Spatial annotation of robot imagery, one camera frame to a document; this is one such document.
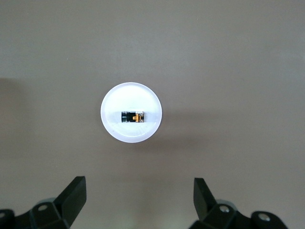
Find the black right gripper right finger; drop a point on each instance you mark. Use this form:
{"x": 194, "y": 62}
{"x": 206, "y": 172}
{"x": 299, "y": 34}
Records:
{"x": 207, "y": 205}

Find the pink round plate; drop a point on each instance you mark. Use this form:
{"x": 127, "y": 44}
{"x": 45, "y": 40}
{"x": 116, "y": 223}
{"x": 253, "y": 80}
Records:
{"x": 131, "y": 95}

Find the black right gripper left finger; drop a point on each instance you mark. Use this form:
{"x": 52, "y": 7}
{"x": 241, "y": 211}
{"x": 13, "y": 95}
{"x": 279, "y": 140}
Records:
{"x": 71, "y": 198}

